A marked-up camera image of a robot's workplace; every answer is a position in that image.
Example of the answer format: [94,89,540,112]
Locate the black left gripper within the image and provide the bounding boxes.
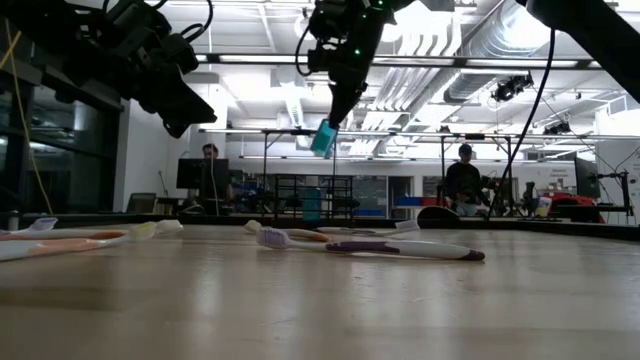
[74,4,218,140]

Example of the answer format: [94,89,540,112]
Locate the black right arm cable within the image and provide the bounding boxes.
[487,27,557,222]

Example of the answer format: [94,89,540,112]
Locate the red bag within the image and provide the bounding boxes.
[549,192,606,224]

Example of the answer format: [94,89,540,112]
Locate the black metal frame stand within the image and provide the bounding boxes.
[439,132,514,221]
[259,128,339,221]

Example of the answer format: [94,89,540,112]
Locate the long ceiling light bar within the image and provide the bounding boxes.
[194,52,604,70]

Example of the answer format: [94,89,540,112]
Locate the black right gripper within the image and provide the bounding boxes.
[307,0,416,129]

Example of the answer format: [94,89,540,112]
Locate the black computer monitor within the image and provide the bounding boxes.
[175,157,230,190]
[573,157,601,199]

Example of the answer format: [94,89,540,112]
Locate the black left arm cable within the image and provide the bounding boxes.
[102,0,215,44]

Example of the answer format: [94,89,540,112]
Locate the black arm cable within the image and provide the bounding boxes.
[102,0,215,44]
[487,27,557,222]

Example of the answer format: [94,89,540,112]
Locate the black aluminium table frame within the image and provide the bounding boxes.
[0,212,640,242]

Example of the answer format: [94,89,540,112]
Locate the orange toothbrush yellow bristles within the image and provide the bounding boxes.
[0,221,159,264]

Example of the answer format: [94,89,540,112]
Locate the yellow extension cable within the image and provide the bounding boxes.
[0,29,25,70]
[3,18,55,215]

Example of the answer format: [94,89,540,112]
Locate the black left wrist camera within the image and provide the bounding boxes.
[162,32,201,75]

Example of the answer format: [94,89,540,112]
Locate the person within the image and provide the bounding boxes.
[187,143,234,214]
[443,143,489,217]

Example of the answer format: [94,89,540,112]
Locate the grey office chair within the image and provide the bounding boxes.
[125,192,158,215]

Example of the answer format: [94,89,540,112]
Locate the black wire rack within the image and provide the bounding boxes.
[272,173,355,221]

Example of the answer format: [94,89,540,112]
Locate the black ceiling camera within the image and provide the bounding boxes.
[490,72,535,104]

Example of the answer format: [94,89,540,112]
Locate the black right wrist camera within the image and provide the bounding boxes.
[307,47,344,74]

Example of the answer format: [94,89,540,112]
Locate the purple and white toothbrush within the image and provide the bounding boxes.
[314,219,421,237]
[0,216,60,236]
[255,227,486,263]

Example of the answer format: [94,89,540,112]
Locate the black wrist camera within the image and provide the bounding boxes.
[162,32,201,75]
[307,47,344,74]

